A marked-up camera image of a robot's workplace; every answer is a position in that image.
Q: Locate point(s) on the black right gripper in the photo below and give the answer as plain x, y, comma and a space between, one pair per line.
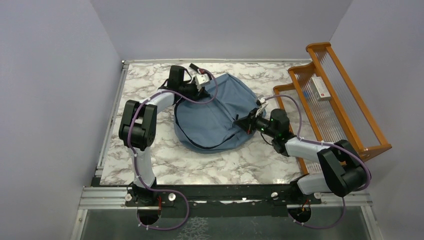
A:
247, 123

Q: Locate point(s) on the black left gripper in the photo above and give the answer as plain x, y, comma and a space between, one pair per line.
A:
197, 94

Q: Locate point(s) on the blue student backpack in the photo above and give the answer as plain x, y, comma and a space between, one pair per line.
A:
209, 127

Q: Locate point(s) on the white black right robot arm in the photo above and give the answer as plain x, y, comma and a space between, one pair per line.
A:
342, 171

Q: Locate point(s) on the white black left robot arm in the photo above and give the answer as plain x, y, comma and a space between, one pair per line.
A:
138, 124

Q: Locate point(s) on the white red small box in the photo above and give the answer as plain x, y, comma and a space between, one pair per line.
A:
319, 89

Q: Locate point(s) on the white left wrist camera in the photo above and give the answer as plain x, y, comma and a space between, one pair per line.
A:
201, 80

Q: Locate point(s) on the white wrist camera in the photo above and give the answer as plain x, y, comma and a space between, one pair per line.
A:
201, 80
261, 103

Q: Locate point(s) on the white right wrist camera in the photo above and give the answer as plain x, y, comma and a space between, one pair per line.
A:
261, 103

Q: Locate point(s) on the wooden wire rack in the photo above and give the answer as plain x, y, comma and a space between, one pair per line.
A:
344, 115

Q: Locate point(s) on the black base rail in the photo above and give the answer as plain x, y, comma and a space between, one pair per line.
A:
202, 200

